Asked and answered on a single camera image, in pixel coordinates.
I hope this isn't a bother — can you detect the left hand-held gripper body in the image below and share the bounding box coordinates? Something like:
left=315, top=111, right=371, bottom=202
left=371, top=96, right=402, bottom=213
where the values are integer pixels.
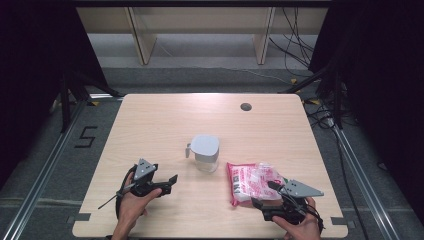
left=129, top=158, right=168, bottom=198

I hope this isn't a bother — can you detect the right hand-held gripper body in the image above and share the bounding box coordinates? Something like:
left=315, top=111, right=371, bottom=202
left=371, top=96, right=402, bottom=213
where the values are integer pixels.
left=262, top=179, right=325, bottom=224

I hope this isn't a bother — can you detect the pink plastic bag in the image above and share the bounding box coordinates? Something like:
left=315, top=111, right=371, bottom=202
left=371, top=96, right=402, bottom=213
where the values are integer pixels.
left=226, top=161, right=288, bottom=207

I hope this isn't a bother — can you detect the person's left hand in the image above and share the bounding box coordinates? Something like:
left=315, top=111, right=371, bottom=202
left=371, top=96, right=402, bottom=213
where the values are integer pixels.
left=116, top=171, right=163, bottom=231

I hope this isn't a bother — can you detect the person's right hand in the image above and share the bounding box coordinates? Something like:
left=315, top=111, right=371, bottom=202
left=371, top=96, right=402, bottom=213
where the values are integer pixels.
left=271, top=196, right=323, bottom=240

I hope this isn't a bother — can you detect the black metal stand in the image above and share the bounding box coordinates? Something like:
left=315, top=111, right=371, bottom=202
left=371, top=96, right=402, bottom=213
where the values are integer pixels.
left=59, top=69, right=125, bottom=134
left=279, top=63, right=345, bottom=130

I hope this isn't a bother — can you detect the black curtain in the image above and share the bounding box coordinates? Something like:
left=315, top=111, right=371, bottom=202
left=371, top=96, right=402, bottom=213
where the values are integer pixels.
left=0, top=0, right=110, bottom=189
left=308, top=0, right=424, bottom=223

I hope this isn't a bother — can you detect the light wooden shelf unit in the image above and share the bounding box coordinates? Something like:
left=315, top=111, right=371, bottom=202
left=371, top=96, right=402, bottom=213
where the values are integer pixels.
left=76, top=6, right=329, bottom=66

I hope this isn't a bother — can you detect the left hand-held gripper cable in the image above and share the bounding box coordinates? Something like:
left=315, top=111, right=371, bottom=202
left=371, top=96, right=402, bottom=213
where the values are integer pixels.
left=97, top=164, right=138, bottom=220

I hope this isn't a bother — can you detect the hand-held gripper cable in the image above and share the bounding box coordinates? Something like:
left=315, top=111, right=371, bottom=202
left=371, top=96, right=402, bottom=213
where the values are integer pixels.
left=97, top=164, right=138, bottom=220
left=283, top=191, right=326, bottom=234

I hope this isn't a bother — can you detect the right hand-held gripper cable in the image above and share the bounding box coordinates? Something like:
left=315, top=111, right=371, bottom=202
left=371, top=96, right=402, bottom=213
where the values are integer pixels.
left=283, top=191, right=326, bottom=234

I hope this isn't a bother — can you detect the aluminium floor rail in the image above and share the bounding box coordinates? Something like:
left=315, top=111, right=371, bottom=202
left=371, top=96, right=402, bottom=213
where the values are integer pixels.
left=0, top=99, right=90, bottom=240
left=332, top=125, right=395, bottom=240

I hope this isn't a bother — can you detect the tangle of black cables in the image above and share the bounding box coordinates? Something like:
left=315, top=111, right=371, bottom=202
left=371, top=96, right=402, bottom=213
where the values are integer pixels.
left=303, top=99, right=338, bottom=132

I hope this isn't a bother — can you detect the bundle of black floor cables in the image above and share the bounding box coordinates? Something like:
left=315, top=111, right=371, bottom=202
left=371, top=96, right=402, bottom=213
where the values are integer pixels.
left=268, top=6, right=316, bottom=80

